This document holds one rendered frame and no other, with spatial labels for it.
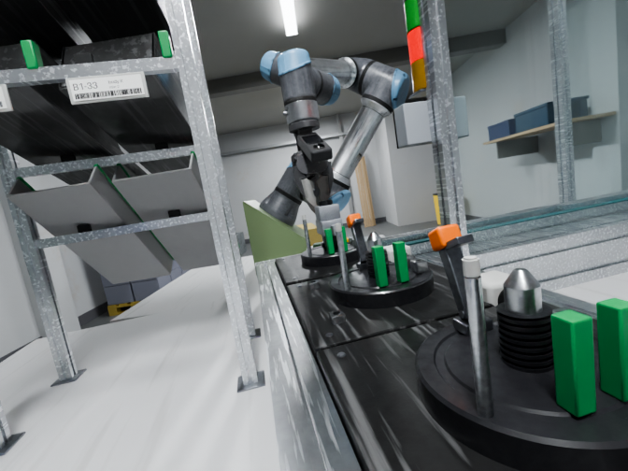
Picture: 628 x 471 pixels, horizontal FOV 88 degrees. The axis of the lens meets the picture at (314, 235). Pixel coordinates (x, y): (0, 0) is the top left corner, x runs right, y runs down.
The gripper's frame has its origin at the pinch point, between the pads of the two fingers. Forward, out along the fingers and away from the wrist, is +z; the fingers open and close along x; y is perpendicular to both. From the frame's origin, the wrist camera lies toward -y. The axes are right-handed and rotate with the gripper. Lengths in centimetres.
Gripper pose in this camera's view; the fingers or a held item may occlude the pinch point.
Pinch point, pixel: (319, 210)
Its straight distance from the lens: 75.8
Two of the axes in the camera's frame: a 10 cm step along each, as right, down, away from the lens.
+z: 1.6, 9.8, 1.4
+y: -1.9, -1.0, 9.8
